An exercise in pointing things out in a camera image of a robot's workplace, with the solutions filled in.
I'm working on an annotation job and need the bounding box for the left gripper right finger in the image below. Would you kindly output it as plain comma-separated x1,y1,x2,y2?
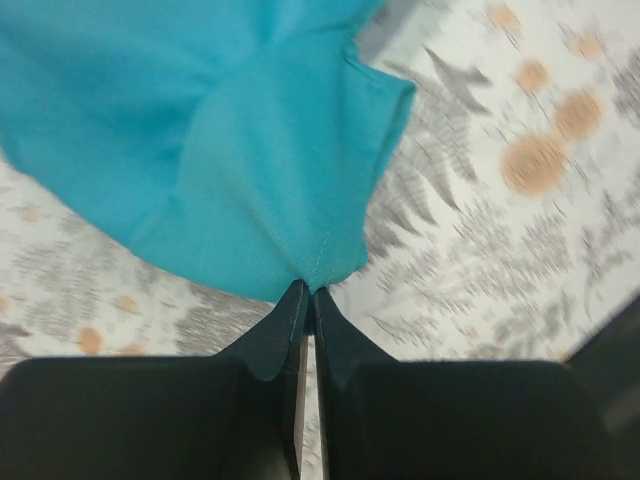
313,290,621,479

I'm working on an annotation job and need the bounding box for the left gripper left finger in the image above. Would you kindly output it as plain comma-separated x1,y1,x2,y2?
1,281,309,479

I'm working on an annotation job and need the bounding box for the teal t shirt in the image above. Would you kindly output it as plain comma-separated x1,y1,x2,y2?
1,1,415,302

